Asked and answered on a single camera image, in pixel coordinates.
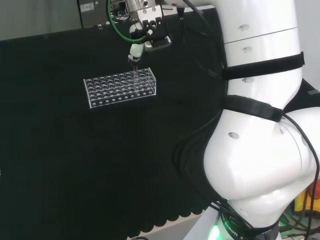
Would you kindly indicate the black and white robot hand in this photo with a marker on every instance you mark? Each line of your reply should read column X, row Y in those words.
column 155, row 30

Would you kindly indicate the clear glass test tube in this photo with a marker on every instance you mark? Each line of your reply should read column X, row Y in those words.
column 136, row 75

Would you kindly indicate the clear plastic test tube rack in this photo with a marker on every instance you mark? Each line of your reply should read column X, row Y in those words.
column 112, row 87

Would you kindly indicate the grey metal cabinet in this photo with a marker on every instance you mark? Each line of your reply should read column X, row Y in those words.
column 93, row 12

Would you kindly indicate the black bench cloth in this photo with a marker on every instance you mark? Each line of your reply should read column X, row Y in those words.
column 75, row 155

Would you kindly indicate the yellow stop button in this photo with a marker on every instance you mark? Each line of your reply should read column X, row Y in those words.
column 300, row 202

